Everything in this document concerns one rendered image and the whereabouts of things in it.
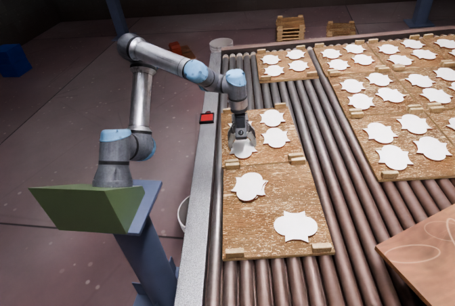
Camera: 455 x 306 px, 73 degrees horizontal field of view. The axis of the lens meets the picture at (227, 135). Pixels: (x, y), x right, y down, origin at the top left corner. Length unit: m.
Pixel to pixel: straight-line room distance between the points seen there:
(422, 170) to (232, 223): 0.75
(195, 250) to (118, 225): 0.31
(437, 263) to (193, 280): 0.67
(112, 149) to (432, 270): 1.08
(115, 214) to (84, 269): 1.24
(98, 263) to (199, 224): 1.32
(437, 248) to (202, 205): 0.74
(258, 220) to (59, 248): 1.77
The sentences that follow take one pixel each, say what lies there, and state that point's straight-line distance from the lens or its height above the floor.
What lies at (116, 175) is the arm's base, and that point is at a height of 1.03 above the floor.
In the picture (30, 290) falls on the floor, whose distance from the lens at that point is 2.51.
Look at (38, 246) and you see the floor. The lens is 2.70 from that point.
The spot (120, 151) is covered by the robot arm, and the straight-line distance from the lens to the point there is 1.26.
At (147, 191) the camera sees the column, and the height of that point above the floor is 0.87.
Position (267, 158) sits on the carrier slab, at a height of 0.94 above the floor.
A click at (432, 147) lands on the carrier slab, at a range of 1.49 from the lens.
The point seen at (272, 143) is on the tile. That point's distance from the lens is 1.38.
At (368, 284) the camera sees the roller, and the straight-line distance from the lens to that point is 1.06.
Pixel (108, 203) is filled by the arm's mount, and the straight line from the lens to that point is 1.15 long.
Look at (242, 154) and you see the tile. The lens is 1.33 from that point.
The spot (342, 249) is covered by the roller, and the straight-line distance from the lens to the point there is 1.10.
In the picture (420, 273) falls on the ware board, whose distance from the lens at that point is 0.97.
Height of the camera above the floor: 1.83
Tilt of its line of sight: 38 degrees down
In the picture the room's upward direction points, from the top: 8 degrees counter-clockwise
